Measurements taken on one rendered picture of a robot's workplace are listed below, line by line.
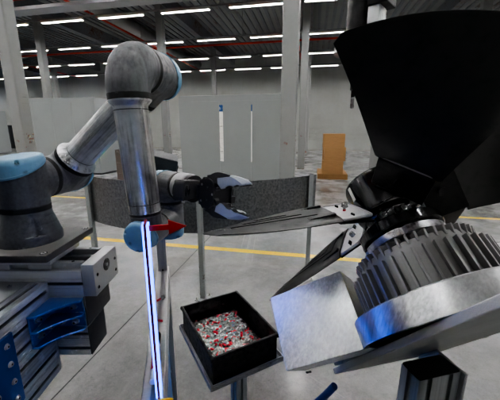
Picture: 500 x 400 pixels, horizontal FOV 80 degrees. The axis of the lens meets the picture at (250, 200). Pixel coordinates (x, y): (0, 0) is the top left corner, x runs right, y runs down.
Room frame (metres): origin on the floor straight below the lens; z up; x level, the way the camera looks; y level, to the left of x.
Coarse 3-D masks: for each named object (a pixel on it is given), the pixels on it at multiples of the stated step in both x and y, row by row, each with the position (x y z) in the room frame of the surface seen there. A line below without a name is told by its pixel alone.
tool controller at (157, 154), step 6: (156, 150) 1.24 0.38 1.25; (156, 156) 1.00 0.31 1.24; (162, 156) 1.04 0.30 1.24; (168, 156) 1.10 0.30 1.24; (174, 156) 1.16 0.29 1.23; (156, 162) 1.00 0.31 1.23; (162, 162) 1.01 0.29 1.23; (168, 162) 1.01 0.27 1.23; (174, 162) 1.01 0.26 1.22; (156, 168) 1.00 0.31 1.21; (162, 168) 1.01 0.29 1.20; (168, 168) 1.01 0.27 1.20; (174, 168) 1.01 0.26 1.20
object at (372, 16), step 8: (368, 0) 0.50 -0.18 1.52; (376, 0) 0.50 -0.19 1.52; (384, 0) 0.49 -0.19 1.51; (392, 0) 0.50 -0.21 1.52; (368, 8) 0.51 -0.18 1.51; (376, 8) 0.50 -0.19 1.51; (384, 8) 0.51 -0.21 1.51; (392, 8) 0.51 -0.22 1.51; (368, 16) 0.51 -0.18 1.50; (376, 16) 0.50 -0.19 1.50; (384, 16) 0.51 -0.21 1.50; (336, 56) 0.55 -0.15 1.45
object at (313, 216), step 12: (276, 216) 0.51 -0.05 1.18; (288, 216) 0.51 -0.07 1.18; (300, 216) 0.50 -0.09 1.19; (312, 216) 0.50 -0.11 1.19; (324, 216) 0.49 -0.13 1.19; (336, 216) 0.49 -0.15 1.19; (228, 228) 0.48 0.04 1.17; (240, 228) 0.45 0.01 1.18; (252, 228) 0.44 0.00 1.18; (264, 228) 0.44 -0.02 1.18; (276, 228) 0.44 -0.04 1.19; (288, 228) 0.44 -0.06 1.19; (300, 228) 0.44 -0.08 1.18
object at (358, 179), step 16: (368, 176) 0.56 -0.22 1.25; (352, 192) 0.57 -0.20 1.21; (368, 192) 0.54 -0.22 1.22; (384, 192) 0.52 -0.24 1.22; (368, 208) 0.53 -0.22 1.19; (384, 208) 0.52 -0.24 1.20; (400, 208) 0.51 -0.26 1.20; (416, 208) 0.48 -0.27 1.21; (432, 208) 0.48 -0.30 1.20; (368, 224) 0.54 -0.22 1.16; (384, 224) 0.48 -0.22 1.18; (400, 224) 0.47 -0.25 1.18; (368, 240) 0.49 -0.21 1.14
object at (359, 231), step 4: (356, 224) 0.64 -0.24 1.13; (352, 228) 0.64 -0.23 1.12; (356, 228) 0.62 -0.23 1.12; (360, 228) 0.60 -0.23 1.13; (348, 232) 0.64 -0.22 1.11; (356, 232) 0.60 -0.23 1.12; (360, 232) 0.59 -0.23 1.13; (348, 236) 0.63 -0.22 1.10; (356, 236) 0.59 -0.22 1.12; (360, 236) 0.57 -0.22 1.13; (344, 240) 0.62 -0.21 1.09; (352, 240) 0.59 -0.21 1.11; (356, 240) 0.57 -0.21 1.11; (344, 244) 0.61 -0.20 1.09; (348, 244) 0.59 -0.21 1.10; (352, 244) 0.57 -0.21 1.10; (356, 244) 0.56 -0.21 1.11; (344, 248) 0.59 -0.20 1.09; (348, 248) 0.57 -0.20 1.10; (340, 252) 0.59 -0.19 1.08; (344, 252) 0.58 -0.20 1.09
